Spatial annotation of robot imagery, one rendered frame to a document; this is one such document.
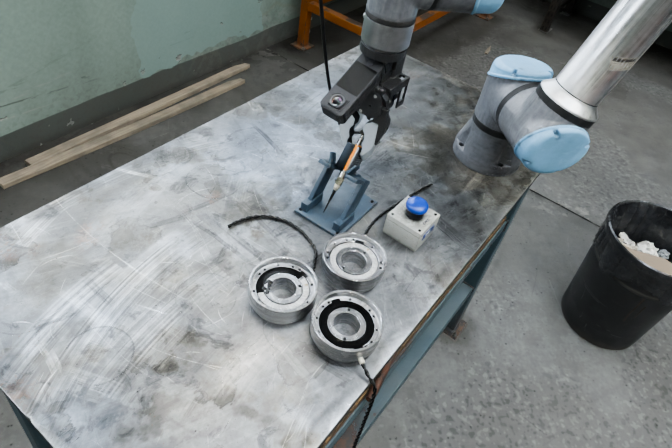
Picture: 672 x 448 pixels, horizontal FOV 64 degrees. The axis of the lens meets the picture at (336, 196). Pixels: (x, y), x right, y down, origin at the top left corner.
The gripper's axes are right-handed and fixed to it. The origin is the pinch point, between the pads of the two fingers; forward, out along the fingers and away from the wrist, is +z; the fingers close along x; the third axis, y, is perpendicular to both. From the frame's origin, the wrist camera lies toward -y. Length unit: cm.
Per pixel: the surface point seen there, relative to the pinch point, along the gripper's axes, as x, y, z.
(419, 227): -15.6, -0.3, 7.4
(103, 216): 27.1, -32.3, 11.9
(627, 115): -35, 253, 92
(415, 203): -13.1, 1.2, 4.4
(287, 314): -9.8, -28.7, 8.3
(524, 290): -36, 87, 92
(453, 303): -21, 42, 68
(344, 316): -15.8, -22.3, 9.9
